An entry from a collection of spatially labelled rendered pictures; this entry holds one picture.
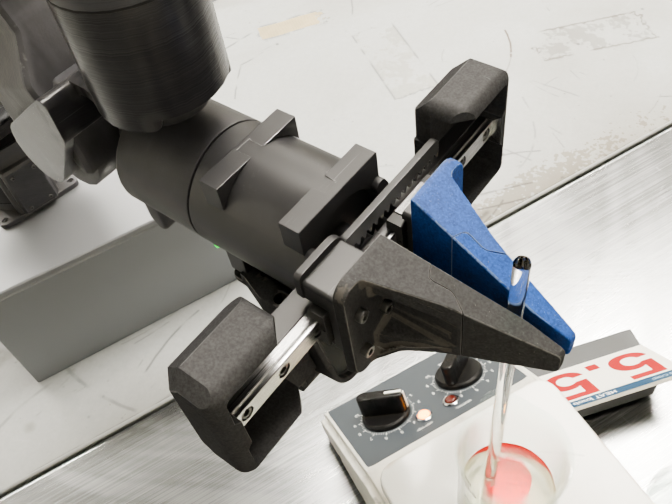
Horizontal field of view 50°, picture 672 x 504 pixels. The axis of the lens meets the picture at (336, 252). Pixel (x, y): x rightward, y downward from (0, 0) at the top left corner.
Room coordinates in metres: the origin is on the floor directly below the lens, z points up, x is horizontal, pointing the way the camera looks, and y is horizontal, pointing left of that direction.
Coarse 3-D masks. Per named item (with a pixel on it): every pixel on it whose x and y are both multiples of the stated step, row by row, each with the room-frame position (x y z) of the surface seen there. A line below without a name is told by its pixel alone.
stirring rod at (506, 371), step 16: (512, 272) 0.13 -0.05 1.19; (528, 272) 0.13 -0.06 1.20; (512, 288) 0.13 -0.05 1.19; (512, 304) 0.13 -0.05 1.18; (512, 368) 0.13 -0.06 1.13; (496, 400) 0.13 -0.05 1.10; (496, 416) 0.13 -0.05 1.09; (496, 432) 0.13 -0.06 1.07; (496, 448) 0.13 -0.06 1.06; (496, 464) 0.13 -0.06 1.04
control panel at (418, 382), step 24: (432, 360) 0.25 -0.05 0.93; (480, 360) 0.24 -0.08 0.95; (384, 384) 0.24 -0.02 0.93; (408, 384) 0.23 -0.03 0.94; (432, 384) 0.23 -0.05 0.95; (480, 384) 0.21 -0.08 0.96; (336, 408) 0.23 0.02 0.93; (432, 408) 0.20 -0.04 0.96; (456, 408) 0.20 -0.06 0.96; (360, 432) 0.20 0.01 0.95; (384, 432) 0.19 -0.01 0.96; (408, 432) 0.19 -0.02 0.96; (360, 456) 0.18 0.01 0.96; (384, 456) 0.17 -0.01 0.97
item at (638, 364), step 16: (640, 352) 0.24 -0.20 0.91; (576, 368) 0.24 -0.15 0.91; (592, 368) 0.23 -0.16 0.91; (608, 368) 0.23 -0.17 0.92; (624, 368) 0.22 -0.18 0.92; (640, 368) 0.22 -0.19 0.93; (656, 368) 0.21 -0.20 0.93; (560, 384) 0.22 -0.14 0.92; (576, 384) 0.22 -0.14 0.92; (592, 384) 0.21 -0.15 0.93; (608, 384) 0.21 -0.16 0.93; (624, 384) 0.20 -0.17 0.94
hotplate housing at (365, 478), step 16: (464, 416) 0.19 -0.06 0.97; (336, 432) 0.21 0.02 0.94; (432, 432) 0.18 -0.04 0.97; (336, 448) 0.20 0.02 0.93; (352, 448) 0.19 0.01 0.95; (352, 464) 0.18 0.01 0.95; (384, 464) 0.17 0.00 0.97; (368, 480) 0.16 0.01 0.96; (368, 496) 0.16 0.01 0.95; (384, 496) 0.15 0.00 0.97
